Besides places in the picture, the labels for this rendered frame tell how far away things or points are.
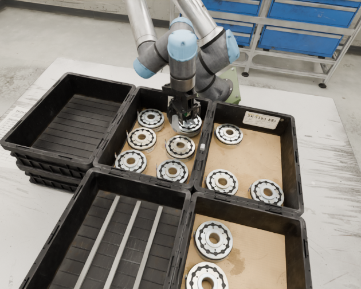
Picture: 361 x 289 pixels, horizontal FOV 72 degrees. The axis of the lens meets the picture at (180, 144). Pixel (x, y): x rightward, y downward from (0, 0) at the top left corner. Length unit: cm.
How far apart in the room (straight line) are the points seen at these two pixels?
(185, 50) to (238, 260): 56
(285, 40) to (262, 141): 186
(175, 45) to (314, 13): 214
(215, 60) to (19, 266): 96
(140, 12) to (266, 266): 86
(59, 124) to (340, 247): 109
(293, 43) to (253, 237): 225
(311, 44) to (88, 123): 230
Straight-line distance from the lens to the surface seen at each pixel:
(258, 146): 97
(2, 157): 120
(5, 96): 279
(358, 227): 112
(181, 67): 69
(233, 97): 111
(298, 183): 80
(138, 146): 86
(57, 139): 99
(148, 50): 82
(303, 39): 278
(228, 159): 89
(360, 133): 273
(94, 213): 79
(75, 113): 107
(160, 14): 363
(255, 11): 261
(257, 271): 75
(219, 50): 103
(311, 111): 145
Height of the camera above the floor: 152
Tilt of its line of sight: 49 degrees down
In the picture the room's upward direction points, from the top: 5 degrees clockwise
